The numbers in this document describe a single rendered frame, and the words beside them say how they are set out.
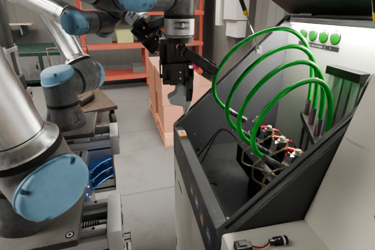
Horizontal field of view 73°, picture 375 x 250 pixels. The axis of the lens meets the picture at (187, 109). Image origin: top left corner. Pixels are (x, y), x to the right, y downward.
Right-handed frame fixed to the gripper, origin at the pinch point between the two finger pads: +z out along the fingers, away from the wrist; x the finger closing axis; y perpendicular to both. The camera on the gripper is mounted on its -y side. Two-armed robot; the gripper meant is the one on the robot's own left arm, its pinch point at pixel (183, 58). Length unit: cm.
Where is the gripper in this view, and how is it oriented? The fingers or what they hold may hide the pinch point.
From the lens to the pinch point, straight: 93.7
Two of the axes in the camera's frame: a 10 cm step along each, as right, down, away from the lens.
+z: 6.9, 7.1, 1.2
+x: 0.1, 1.5, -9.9
